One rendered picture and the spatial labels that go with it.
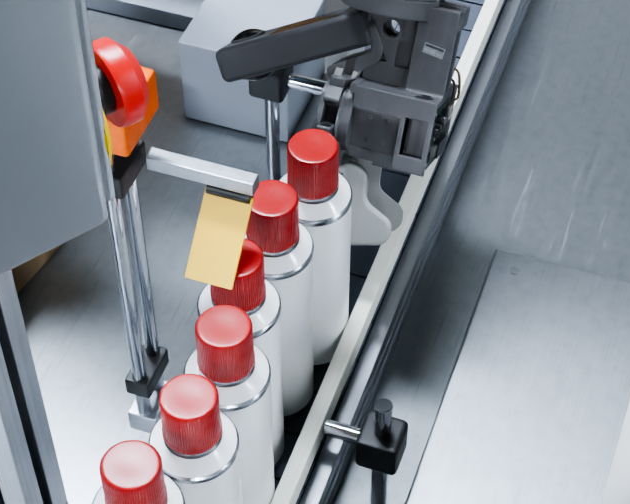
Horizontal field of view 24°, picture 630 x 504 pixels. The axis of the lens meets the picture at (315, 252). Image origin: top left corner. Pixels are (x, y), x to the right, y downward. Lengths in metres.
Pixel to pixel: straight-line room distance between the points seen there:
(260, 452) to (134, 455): 0.14
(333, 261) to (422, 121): 0.11
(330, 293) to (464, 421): 0.14
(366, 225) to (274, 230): 0.15
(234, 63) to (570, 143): 0.39
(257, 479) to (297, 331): 0.10
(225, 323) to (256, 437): 0.09
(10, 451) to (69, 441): 0.17
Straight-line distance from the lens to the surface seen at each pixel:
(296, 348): 0.98
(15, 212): 0.58
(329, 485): 1.03
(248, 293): 0.87
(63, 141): 0.57
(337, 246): 0.97
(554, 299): 1.12
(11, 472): 0.97
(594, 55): 1.40
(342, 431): 1.00
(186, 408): 0.80
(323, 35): 1.00
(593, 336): 1.10
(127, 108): 0.60
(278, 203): 0.89
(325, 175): 0.93
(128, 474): 0.78
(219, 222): 0.85
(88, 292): 1.19
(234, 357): 0.83
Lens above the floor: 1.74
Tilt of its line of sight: 49 degrees down
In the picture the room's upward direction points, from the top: straight up
